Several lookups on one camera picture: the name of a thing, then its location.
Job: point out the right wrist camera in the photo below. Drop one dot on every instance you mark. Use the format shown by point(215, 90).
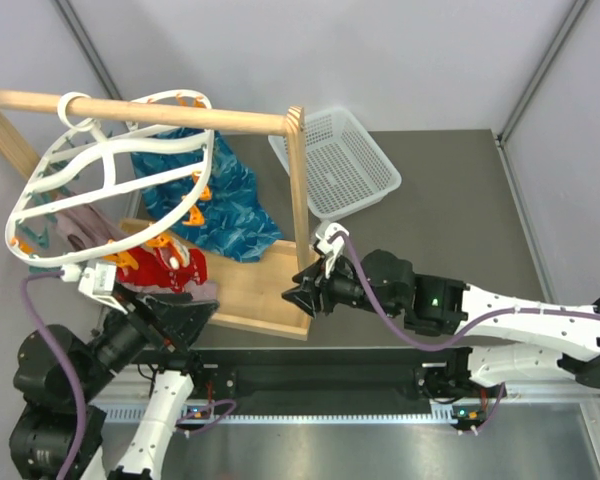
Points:
point(329, 245)

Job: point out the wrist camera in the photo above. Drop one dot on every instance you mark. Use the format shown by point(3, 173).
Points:
point(329, 245)
point(96, 280)

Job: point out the mauve grey cloth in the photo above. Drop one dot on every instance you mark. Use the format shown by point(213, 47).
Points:
point(85, 227)

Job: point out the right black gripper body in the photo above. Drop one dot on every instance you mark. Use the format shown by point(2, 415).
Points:
point(329, 287)

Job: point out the white round clip hanger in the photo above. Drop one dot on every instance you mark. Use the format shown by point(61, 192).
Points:
point(80, 169)

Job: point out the white perforated plastic basket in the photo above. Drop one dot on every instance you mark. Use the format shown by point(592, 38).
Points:
point(347, 171)

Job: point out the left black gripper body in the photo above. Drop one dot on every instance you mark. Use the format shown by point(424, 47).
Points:
point(140, 312)

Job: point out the blue leaf-pattern cloth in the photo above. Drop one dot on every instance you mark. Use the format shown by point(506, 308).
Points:
point(235, 225)

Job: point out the red christmas sock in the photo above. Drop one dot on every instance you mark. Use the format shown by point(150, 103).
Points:
point(139, 270)
point(186, 266)

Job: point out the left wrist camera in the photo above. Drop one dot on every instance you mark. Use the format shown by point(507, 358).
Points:
point(96, 280)

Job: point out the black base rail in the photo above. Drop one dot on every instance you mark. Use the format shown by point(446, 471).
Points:
point(313, 381)

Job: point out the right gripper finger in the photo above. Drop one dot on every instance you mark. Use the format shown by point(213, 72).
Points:
point(311, 276)
point(302, 297)

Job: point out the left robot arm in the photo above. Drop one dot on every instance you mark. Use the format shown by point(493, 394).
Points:
point(59, 375)

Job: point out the teal clothes peg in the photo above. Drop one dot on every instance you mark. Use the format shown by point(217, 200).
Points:
point(40, 239)

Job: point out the wooden hanging rack frame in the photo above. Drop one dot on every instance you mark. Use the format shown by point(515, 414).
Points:
point(249, 296)

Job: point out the orange clothes peg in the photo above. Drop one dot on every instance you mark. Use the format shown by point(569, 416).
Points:
point(195, 217)
point(206, 194)
point(162, 241)

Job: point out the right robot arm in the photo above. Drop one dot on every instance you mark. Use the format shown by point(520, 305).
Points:
point(495, 338)

